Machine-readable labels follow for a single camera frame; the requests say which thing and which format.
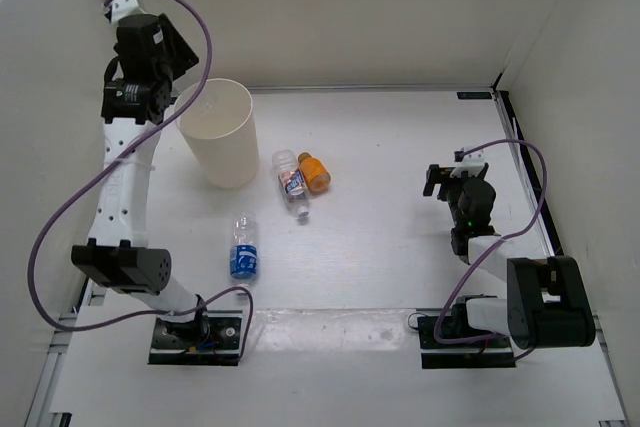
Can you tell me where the orange juice bottle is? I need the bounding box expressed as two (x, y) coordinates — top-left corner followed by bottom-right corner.
(298, 152), (331, 194)

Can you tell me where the clear bottle white blue label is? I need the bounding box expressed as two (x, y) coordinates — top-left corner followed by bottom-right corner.
(272, 150), (310, 222)

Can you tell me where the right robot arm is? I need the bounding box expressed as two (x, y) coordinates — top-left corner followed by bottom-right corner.
(423, 164), (596, 351)

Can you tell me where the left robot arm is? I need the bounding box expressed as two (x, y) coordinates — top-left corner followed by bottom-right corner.
(71, 14), (211, 347)

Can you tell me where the white cylindrical bin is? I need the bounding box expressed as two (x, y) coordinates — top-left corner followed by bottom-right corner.
(176, 78), (259, 189)

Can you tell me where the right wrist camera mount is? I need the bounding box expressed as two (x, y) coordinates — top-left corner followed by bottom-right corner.
(449, 147), (488, 178)

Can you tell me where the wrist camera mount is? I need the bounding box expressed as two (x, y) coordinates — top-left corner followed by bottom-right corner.
(103, 0), (145, 26)
(449, 147), (488, 178)

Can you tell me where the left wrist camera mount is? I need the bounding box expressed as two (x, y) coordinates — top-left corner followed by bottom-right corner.
(103, 0), (145, 26)

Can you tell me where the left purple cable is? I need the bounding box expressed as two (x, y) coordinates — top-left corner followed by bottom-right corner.
(27, 0), (256, 333)

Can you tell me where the purple cable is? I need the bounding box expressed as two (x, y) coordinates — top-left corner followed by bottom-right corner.
(432, 139), (548, 363)
(27, 0), (256, 333)

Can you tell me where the black frame rail right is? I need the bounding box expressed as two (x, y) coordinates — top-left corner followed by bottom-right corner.
(491, 72), (565, 255)

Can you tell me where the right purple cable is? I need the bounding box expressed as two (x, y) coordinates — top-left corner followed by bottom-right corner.
(432, 139), (548, 363)

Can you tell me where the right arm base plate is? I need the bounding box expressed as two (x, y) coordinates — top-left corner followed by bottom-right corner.
(407, 310), (516, 370)

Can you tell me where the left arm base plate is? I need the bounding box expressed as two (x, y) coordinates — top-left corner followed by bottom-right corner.
(147, 310), (245, 366)

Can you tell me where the aluminium frame rail left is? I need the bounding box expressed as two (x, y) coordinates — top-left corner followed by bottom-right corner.
(24, 91), (156, 427)

